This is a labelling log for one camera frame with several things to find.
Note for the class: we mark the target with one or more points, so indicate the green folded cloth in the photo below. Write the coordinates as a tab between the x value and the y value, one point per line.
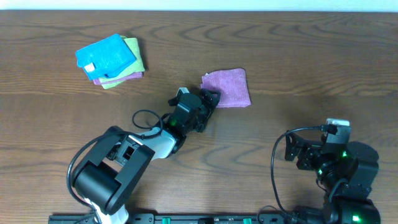
136	66

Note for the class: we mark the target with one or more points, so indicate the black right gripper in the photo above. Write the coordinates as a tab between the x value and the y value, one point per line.
309	150

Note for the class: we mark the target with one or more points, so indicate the pink folded cloth in stack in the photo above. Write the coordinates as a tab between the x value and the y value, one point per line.
114	80

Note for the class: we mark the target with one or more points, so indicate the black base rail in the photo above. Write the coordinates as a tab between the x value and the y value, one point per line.
148	218

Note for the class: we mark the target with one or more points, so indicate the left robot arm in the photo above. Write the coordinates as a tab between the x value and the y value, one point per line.
104	172

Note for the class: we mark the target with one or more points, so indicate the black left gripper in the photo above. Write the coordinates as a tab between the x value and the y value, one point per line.
208	109

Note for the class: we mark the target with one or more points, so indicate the blue folded cloth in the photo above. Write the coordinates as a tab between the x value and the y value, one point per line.
106	58

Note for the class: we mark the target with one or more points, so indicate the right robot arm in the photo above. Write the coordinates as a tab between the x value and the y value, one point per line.
345	169

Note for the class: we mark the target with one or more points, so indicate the purple microfiber cloth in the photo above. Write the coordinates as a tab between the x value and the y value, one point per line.
231	84

